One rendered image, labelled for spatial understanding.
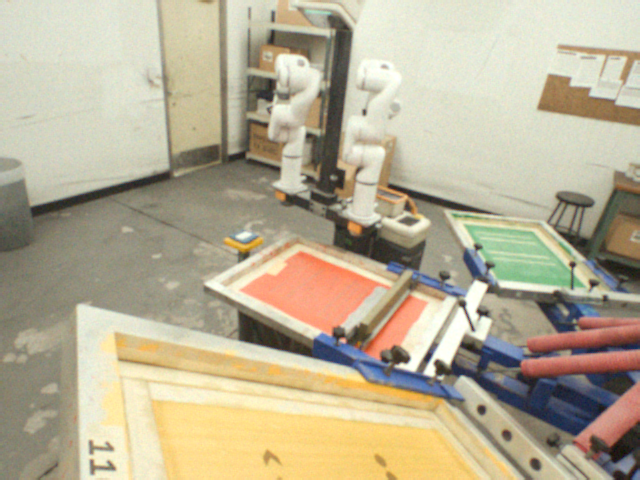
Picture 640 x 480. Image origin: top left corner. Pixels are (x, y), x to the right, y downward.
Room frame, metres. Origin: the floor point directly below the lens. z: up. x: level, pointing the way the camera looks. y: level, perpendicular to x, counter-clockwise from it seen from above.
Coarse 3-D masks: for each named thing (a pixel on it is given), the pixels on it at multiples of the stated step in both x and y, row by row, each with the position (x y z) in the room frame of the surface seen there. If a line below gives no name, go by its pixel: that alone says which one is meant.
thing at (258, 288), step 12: (264, 276) 1.37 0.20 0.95; (276, 276) 1.38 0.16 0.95; (288, 276) 1.39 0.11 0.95; (252, 288) 1.28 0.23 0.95; (264, 288) 1.28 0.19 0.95; (264, 300) 1.21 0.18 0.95; (276, 300) 1.22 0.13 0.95; (288, 312) 1.16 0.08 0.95; (300, 312) 1.16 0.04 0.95; (348, 312) 1.19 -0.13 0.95; (312, 324) 1.10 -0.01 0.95; (324, 324) 1.11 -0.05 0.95; (336, 324) 1.12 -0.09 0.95; (396, 324) 1.16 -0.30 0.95; (384, 336) 1.08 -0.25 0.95; (396, 336) 1.09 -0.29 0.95; (372, 348) 1.02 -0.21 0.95; (384, 348) 1.02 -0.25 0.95
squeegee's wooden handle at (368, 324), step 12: (408, 276) 1.32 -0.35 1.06; (396, 288) 1.22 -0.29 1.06; (408, 288) 1.33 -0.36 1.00; (384, 300) 1.14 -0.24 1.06; (396, 300) 1.22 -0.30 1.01; (372, 312) 1.07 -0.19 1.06; (384, 312) 1.12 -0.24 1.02; (360, 324) 1.01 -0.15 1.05; (372, 324) 1.04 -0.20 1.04; (360, 336) 1.01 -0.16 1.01
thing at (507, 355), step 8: (488, 336) 1.04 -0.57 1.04; (464, 344) 1.02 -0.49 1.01; (488, 344) 1.00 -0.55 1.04; (496, 344) 1.00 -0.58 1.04; (504, 344) 1.01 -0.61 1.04; (472, 352) 1.01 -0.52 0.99; (480, 352) 1.00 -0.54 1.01; (496, 352) 0.98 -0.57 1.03; (504, 352) 0.97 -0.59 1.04; (512, 352) 0.97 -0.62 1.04; (520, 352) 0.98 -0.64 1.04; (496, 360) 0.97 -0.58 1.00; (504, 360) 0.96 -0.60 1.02; (512, 360) 0.95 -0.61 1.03; (520, 360) 0.94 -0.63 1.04
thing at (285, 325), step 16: (288, 240) 1.63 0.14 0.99; (304, 240) 1.66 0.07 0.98; (256, 256) 1.46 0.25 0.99; (272, 256) 1.51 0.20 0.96; (336, 256) 1.58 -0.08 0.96; (352, 256) 1.55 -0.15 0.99; (224, 272) 1.31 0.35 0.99; (240, 272) 1.34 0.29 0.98; (384, 272) 1.46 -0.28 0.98; (208, 288) 1.21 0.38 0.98; (224, 288) 1.21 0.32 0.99; (416, 288) 1.39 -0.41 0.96; (432, 288) 1.36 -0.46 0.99; (240, 304) 1.14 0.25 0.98; (256, 304) 1.13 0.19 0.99; (448, 304) 1.26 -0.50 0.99; (272, 320) 1.07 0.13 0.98; (288, 320) 1.07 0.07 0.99; (432, 320) 1.16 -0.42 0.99; (304, 336) 1.00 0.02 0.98; (432, 336) 1.07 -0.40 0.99; (416, 352) 0.98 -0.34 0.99; (416, 368) 0.91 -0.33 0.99
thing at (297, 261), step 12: (300, 252) 1.59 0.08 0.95; (288, 264) 1.48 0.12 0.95; (300, 264) 1.49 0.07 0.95; (324, 264) 1.51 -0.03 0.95; (348, 276) 1.44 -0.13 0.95; (360, 276) 1.45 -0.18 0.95; (372, 288) 1.37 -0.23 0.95; (360, 300) 1.28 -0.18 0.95; (408, 300) 1.31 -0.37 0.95; (420, 300) 1.32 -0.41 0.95; (396, 312) 1.23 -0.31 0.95; (408, 312) 1.23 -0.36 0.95; (420, 312) 1.24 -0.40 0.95; (408, 324) 1.16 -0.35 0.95
